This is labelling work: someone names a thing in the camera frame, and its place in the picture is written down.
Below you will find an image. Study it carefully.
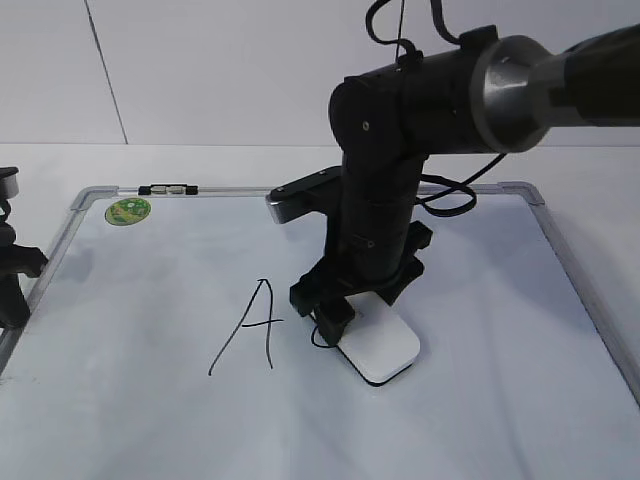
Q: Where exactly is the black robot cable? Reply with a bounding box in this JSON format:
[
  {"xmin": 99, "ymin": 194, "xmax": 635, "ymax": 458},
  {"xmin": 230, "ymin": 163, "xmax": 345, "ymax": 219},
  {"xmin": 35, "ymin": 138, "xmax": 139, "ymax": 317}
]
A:
[{"xmin": 366, "ymin": 0, "xmax": 507, "ymax": 219}]

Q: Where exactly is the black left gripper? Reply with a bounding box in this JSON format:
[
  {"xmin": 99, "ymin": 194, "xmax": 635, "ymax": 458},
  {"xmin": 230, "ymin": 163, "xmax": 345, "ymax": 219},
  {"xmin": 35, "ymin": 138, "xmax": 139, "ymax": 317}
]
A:
[{"xmin": 1, "ymin": 199, "xmax": 48, "ymax": 330}]

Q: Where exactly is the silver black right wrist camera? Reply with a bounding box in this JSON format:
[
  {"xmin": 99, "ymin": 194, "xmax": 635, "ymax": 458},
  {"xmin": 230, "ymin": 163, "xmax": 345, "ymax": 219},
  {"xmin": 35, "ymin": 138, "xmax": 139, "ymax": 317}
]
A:
[{"xmin": 266, "ymin": 166, "xmax": 341, "ymax": 224}]

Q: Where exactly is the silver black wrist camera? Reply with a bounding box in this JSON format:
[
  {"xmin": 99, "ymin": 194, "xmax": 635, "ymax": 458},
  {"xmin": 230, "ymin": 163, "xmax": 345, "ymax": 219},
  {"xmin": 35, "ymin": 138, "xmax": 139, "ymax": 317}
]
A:
[
  {"xmin": 0, "ymin": 166, "xmax": 19, "ymax": 200},
  {"xmin": 266, "ymin": 166, "xmax": 341, "ymax": 224}
]

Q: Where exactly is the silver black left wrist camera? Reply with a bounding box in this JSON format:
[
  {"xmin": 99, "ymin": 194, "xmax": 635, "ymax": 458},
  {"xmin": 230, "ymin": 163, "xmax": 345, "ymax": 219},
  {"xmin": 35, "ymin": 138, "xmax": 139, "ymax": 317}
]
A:
[{"xmin": 0, "ymin": 166, "xmax": 19, "ymax": 200}]

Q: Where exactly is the white framed whiteboard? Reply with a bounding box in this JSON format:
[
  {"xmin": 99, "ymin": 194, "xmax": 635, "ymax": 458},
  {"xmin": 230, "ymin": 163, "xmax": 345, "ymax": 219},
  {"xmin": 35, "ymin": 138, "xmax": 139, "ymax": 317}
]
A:
[{"xmin": 1, "ymin": 185, "xmax": 639, "ymax": 479}]

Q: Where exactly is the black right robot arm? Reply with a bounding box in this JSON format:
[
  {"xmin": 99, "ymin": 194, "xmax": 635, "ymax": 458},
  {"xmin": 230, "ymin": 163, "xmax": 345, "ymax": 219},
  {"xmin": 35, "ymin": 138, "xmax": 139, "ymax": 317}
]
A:
[{"xmin": 271, "ymin": 26, "xmax": 639, "ymax": 346}]

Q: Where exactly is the round green magnet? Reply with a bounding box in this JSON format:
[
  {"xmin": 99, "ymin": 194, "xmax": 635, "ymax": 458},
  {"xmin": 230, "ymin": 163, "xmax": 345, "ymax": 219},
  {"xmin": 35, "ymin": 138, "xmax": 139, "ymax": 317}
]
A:
[{"xmin": 105, "ymin": 197, "xmax": 151, "ymax": 226}]

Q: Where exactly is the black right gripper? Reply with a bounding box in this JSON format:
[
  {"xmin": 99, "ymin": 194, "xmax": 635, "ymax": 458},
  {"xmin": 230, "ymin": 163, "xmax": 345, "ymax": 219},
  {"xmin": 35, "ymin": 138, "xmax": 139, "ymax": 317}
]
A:
[{"xmin": 290, "ymin": 197, "xmax": 432, "ymax": 347}]

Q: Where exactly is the white black-felt board eraser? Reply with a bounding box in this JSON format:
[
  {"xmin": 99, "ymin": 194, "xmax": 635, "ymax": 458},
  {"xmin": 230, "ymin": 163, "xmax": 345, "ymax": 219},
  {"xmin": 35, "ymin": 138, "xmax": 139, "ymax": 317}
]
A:
[{"xmin": 311, "ymin": 292, "xmax": 421, "ymax": 387}]

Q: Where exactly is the black silver board hanger clip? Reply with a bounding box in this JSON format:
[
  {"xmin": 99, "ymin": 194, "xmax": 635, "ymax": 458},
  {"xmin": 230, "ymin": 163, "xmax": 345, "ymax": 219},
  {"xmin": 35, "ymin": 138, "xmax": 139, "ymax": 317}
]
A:
[{"xmin": 137, "ymin": 184, "xmax": 199, "ymax": 196}]

